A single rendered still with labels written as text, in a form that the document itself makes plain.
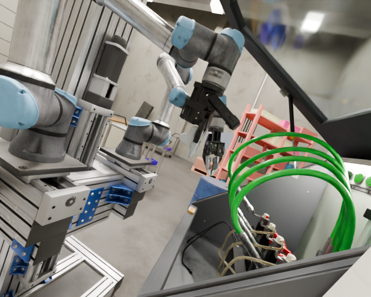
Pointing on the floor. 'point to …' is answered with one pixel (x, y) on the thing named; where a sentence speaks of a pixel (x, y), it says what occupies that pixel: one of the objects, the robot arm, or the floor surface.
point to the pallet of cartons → (205, 168)
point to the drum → (208, 188)
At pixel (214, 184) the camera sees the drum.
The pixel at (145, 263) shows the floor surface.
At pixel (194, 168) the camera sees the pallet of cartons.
